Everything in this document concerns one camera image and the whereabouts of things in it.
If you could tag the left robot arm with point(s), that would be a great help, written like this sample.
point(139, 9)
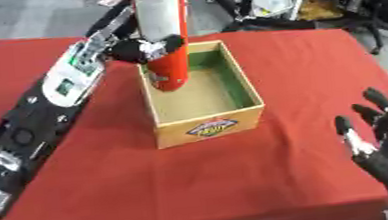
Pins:
point(34, 122)

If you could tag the red and white bottle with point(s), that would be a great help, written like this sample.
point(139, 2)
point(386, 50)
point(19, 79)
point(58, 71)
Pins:
point(164, 34)

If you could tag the black tripod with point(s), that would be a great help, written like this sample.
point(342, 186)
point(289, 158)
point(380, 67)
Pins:
point(241, 7)

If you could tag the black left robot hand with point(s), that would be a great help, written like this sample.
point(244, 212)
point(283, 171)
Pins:
point(126, 50)

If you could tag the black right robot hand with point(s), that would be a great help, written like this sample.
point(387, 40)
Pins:
point(379, 162)

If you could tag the tan cardboard box green inside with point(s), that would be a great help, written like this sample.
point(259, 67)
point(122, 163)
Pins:
point(203, 104)

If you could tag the white bag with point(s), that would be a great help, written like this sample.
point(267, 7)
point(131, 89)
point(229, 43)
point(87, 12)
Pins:
point(270, 0)

